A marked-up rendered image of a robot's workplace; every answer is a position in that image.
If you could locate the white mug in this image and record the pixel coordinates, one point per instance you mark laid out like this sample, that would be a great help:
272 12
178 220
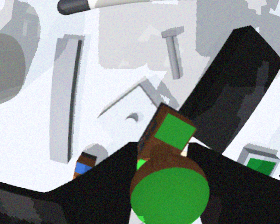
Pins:
12 67

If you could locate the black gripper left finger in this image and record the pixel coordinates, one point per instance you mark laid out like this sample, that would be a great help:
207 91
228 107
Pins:
99 196

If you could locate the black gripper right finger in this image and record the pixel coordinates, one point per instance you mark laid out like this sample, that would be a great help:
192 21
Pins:
238 195

